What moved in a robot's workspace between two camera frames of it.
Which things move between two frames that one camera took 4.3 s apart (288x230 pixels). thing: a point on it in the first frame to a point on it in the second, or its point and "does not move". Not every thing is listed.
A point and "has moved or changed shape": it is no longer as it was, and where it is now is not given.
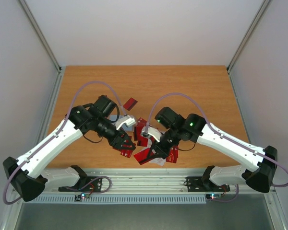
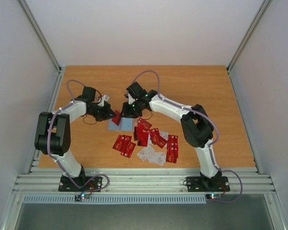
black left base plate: x=85 y=184 does not move
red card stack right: x=173 y=155 does not move
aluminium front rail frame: x=146 y=181 does not move
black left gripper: x=116 y=143 to x=107 y=114
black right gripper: x=163 y=146 to x=127 y=110
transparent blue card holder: x=114 y=118 has moved or changed shape
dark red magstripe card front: x=144 y=155 to x=116 y=119
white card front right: x=158 y=160 does not move
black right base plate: x=203 y=184 does not move
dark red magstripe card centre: x=142 y=141 does not move
